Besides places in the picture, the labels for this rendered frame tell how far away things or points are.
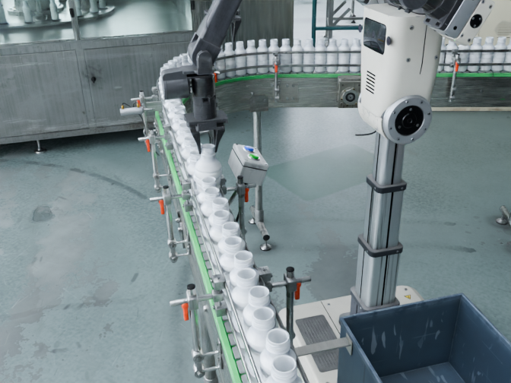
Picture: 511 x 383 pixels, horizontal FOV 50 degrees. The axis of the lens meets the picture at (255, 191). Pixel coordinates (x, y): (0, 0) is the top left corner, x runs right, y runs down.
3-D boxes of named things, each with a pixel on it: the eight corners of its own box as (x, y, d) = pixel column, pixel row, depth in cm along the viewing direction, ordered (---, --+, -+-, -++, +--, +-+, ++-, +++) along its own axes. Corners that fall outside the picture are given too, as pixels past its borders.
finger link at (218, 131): (226, 156, 138) (224, 121, 134) (198, 159, 137) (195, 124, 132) (221, 145, 144) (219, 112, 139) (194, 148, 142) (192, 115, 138)
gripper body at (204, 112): (228, 125, 135) (226, 96, 131) (187, 129, 132) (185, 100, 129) (223, 116, 140) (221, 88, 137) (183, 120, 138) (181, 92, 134)
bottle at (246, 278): (237, 353, 106) (233, 286, 98) (231, 333, 111) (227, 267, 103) (267, 348, 107) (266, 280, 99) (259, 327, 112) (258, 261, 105)
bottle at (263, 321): (287, 386, 98) (288, 315, 91) (261, 403, 95) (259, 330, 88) (268, 366, 103) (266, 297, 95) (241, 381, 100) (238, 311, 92)
